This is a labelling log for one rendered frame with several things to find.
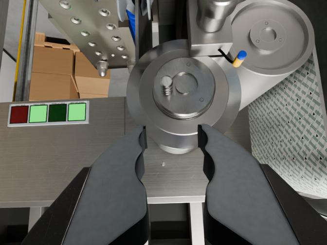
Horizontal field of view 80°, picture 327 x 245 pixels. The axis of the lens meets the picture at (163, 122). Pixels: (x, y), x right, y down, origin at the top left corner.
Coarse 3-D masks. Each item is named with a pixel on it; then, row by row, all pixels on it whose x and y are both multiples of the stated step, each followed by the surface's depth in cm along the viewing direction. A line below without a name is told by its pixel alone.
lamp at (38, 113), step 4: (32, 108) 60; (36, 108) 60; (40, 108) 60; (44, 108) 60; (32, 112) 60; (36, 112) 60; (40, 112) 60; (44, 112) 60; (32, 116) 60; (36, 116) 60; (40, 116) 60; (44, 116) 60; (32, 120) 60; (36, 120) 60; (40, 120) 60; (44, 120) 59
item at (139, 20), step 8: (136, 0) 29; (136, 8) 29; (136, 16) 29; (144, 16) 37; (136, 24) 29; (144, 24) 36; (136, 32) 28; (144, 32) 36; (136, 40) 28; (144, 40) 35; (136, 48) 28; (144, 48) 35; (136, 56) 28
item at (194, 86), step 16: (176, 64) 24; (192, 64) 24; (176, 80) 24; (192, 80) 24; (208, 80) 23; (160, 96) 23; (176, 96) 23; (192, 96) 23; (208, 96) 23; (176, 112) 23; (192, 112) 23
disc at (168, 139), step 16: (160, 48) 26; (176, 48) 26; (144, 64) 26; (224, 64) 26; (128, 80) 26; (128, 96) 25; (240, 96) 25; (224, 112) 24; (224, 128) 24; (176, 144) 24; (192, 144) 24
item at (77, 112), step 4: (76, 104) 60; (80, 104) 60; (84, 104) 60; (72, 108) 60; (76, 108) 60; (80, 108) 60; (84, 108) 60; (72, 112) 60; (76, 112) 59; (80, 112) 59; (84, 112) 59; (72, 116) 59; (76, 116) 59; (80, 116) 59; (84, 116) 59; (68, 120) 59
